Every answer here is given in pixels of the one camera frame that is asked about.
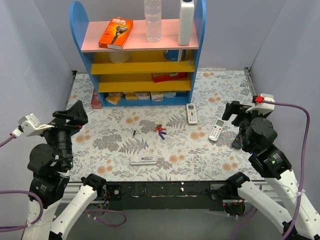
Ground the white remote control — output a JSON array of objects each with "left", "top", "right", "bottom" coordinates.
[{"left": 129, "top": 155, "right": 158, "bottom": 166}]

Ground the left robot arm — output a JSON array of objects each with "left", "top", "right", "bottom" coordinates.
[{"left": 19, "top": 100, "right": 107, "bottom": 240}]

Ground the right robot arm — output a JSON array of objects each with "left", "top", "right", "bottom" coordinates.
[{"left": 222, "top": 96, "right": 320, "bottom": 240}]

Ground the black TV remote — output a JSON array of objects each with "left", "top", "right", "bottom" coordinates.
[{"left": 231, "top": 132, "right": 243, "bottom": 150}]

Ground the white AC remote right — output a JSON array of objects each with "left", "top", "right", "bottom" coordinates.
[{"left": 208, "top": 119, "right": 225, "bottom": 142}]

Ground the white AC remote near shelf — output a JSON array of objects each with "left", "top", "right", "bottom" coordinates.
[{"left": 186, "top": 103, "right": 198, "bottom": 125}]

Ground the yellow soap box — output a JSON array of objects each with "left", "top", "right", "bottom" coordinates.
[{"left": 105, "top": 92, "right": 123, "bottom": 105}]

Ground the floral table mat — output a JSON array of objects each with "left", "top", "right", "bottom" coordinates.
[{"left": 57, "top": 69, "right": 260, "bottom": 182}]

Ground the white cup on shelf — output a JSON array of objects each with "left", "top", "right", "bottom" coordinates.
[{"left": 108, "top": 51, "right": 132, "bottom": 64}]

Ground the light blue tissue pack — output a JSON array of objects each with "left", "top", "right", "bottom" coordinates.
[{"left": 163, "top": 91, "right": 177, "bottom": 99}]

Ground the blue wooden shelf unit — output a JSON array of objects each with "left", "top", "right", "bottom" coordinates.
[{"left": 69, "top": 0, "right": 207, "bottom": 107}]

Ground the orange AAA battery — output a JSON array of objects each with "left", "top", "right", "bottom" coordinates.
[{"left": 155, "top": 127, "right": 167, "bottom": 132}]

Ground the blue white round container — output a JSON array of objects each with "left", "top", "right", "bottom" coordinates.
[{"left": 163, "top": 49, "right": 186, "bottom": 62}]

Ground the red flat box on shelf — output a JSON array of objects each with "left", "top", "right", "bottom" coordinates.
[{"left": 151, "top": 72, "right": 188, "bottom": 83}]

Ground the orange Gillette razor box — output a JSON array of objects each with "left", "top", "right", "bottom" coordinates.
[{"left": 98, "top": 17, "right": 134, "bottom": 50}]

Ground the white tall bottle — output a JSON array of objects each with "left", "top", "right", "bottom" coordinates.
[{"left": 178, "top": 0, "right": 195, "bottom": 46}]

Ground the black base bar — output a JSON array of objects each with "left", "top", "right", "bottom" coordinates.
[{"left": 92, "top": 181, "right": 246, "bottom": 215}]

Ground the clear plastic water bottle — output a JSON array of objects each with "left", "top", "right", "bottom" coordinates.
[{"left": 144, "top": 0, "right": 162, "bottom": 42}]

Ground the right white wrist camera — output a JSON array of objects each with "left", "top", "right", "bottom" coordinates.
[{"left": 245, "top": 93, "right": 275, "bottom": 116}]

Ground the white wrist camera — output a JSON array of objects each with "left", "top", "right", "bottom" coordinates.
[
  {"left": 10, "top": 113, "right": 54, "bottom": 138},
  {"left": 245, "top": 93, "right": 275, "bottom": 116}
]

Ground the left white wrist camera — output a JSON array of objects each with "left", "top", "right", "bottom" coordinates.
[{"left": 10, "top": 113, "right": 54, "bottom": 138}]

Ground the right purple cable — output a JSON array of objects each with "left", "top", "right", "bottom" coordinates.
[{"left": 229, "top": 100, "right": 311, "bottom": 240}]

